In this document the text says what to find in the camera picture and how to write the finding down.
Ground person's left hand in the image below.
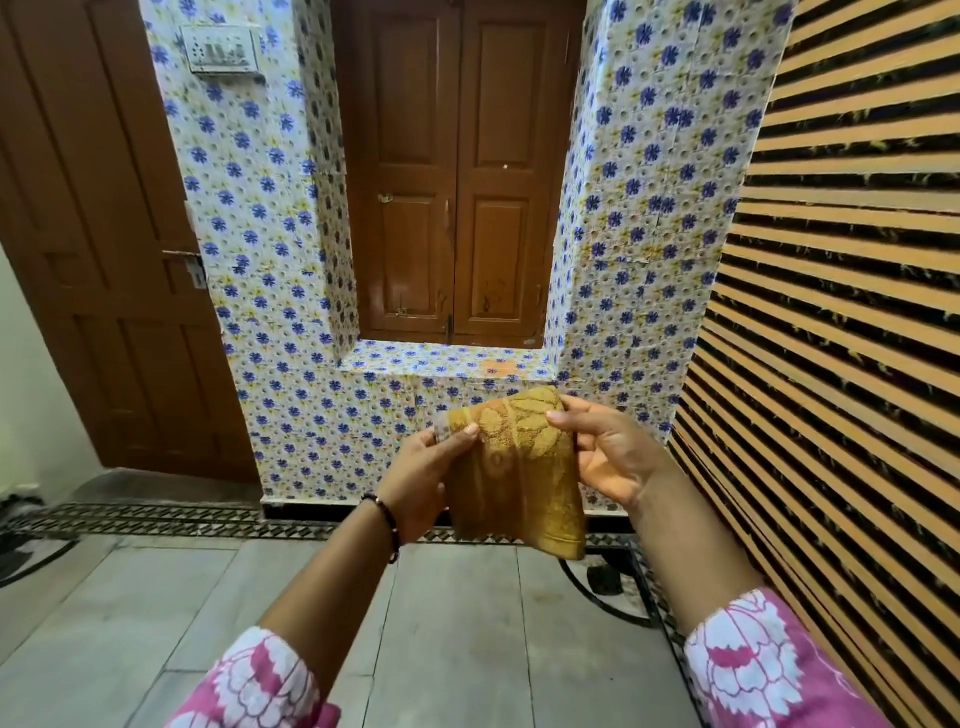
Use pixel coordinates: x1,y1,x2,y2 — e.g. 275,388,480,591
375,421,481,545

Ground person's right hand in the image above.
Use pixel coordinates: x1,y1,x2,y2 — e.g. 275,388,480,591
546,394,676,513

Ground yellow patterned towel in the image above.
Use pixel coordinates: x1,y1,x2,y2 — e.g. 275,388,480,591
435,385,587,561

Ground person's right forearm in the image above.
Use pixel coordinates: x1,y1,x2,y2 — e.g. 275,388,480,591
626,468,766,639

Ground person's left forearm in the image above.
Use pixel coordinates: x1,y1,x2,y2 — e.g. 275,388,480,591
258,498,399,702

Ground brown wooden window shutters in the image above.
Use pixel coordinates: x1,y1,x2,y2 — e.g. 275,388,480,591
333,0,586,350

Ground pink floral left sleeve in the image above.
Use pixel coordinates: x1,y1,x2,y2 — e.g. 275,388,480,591
166,627,342,728

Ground pink floral sleeve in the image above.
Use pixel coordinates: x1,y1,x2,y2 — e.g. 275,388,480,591
684,587,894,728
166,627,342,728

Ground metal door latch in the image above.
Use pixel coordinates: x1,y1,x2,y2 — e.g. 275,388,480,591
162,250,209,291

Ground pink floral right sleeve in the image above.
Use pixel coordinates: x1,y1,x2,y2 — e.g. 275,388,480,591
684,587,894,728

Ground brown wooden door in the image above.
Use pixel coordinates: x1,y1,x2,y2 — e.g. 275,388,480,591
0,0,260,485

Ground dark footwear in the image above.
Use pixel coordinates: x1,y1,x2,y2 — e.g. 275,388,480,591
0,495,80,590

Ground white electrical switchboard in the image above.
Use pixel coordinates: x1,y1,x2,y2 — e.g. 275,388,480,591
180,22,265,76

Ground black bead bracelet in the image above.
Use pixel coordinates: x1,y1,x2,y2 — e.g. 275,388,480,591
360,492,401,565

